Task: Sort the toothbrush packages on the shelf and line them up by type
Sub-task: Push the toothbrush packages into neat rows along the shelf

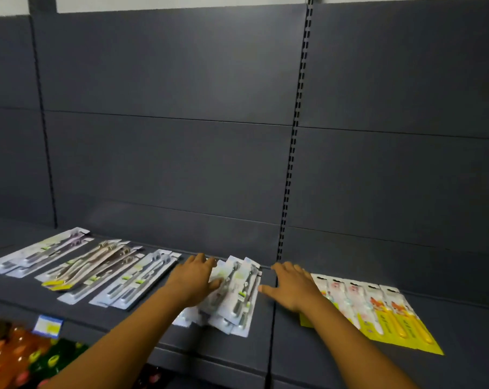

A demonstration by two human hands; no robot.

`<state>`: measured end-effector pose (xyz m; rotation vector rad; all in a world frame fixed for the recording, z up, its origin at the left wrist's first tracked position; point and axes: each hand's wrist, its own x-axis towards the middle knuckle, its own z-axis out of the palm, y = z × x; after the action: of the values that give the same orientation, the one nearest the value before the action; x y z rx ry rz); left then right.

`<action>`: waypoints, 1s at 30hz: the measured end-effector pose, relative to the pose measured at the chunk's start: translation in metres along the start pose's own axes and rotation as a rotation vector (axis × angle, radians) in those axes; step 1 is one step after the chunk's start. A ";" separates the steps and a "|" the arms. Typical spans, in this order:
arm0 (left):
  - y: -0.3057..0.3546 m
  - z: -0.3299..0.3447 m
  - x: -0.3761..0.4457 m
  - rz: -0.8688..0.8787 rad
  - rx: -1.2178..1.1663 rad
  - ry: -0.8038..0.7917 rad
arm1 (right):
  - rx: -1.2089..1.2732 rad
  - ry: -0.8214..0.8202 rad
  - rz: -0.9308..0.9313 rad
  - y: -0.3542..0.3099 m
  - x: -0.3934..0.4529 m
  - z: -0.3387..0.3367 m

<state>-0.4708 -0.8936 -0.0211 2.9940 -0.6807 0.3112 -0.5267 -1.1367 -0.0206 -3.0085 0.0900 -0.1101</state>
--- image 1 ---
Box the person's left hand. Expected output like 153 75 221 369
164 253 223 308

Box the person's right hand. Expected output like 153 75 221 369
259 261 324 315

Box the green-label toothbrush pack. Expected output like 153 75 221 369
229 271 264 338
172 259 229 329
207 257 262 335
197 255 246 321

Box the person's left forearm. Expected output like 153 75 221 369
44 288 188 389

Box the person's right forearm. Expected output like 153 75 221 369
299 297 420 389

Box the pink kids toothbrush pack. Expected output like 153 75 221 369
329 277 363 331
345 279 386 341
299 273 352 329

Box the dark toothbrush pack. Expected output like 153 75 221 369
110 252 183 311
89 249 173 308

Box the dark bottle pink label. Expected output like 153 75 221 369
133 364 169 389

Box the white toothbrush pack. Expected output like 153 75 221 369
57 253 147 305

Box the brown toothbrush pack yellow label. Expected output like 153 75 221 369
41 242 145 291

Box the yellow kids toothbrush pack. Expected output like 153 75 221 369
379 284 445 356
363 282 418 350

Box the slotted grey shelf upright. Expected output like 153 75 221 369
276 0 315 263

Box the grey toothbrush pack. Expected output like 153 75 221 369
6 237 95 279
0 227 91 276

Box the blue white shelf price label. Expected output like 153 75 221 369
32 314 64 339

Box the grey shelf back panel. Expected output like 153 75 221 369
28 4 310 266
283 0 489 308

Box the dark bottle green label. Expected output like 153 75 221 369
28 340 90 389

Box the grey metal shelf board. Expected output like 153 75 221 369
0 216 278 389
267 227 489 389

